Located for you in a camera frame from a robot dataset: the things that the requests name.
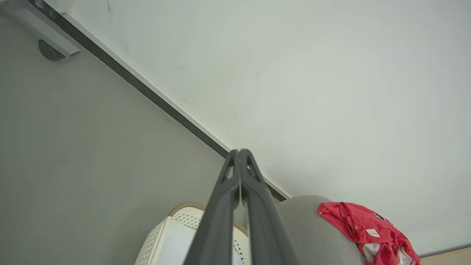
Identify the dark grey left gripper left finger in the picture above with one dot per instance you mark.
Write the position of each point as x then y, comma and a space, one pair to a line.
217, 221

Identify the grey table leg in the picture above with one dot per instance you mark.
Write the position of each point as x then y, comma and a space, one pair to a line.
44, 25

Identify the red garment with white stripe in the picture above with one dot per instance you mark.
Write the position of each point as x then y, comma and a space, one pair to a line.
390, 257

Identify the dark baseboard strip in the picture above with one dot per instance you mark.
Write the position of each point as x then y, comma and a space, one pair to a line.
147, 92

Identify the red jersey with black lettering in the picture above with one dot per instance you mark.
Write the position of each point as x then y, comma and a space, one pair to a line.
353, 221

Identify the white perforated laundry basket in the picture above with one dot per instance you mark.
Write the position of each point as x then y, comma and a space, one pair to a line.
154, 243

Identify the grey fabric sofa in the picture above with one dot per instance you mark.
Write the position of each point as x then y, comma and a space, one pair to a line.
312, 235

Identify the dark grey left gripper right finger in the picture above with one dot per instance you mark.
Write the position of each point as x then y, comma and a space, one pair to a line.
265, 228

